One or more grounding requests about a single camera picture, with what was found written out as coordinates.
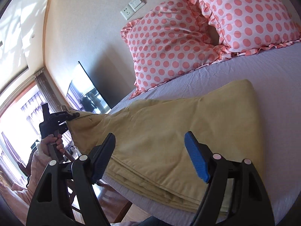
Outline khaki tan pants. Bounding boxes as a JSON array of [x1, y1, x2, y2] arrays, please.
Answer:
[[67, 80, 265, 212]]

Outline pink fuzzy sleeve forearm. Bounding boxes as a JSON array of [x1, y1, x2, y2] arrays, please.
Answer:
[[0, 143, 62, 226]]

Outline person's left hand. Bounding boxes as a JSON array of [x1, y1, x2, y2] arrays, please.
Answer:
[[40, 134, 65, 157]]

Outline dark window curtain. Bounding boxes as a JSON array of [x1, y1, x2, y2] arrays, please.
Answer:
[[34, 69, 67, 112]]

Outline black flat television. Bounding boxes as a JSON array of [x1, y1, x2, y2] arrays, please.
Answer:
[[65, 60, 134, 115]]

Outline lavender bed sheet mattress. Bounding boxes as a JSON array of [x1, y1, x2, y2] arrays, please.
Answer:
[[100, 43, 301, 225]]

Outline left pink polka-dot pillow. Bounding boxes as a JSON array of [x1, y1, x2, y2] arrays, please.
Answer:
[[120, 0, 232, 98]]

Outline pink polka-dot pillow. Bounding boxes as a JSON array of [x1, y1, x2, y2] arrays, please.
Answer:
[[120, 0, 232, 98], [191, 0, 300, 56]]

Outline right pink polka-dot pillow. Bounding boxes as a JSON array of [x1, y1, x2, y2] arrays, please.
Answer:
[[191, 0, 300, 56]]

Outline white wall socket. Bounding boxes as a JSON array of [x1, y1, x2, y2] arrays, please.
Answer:
[[120, 4, 135, 20]]

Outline white wall switch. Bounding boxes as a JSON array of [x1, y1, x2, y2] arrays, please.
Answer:
[[128, 0, 145, 12]]

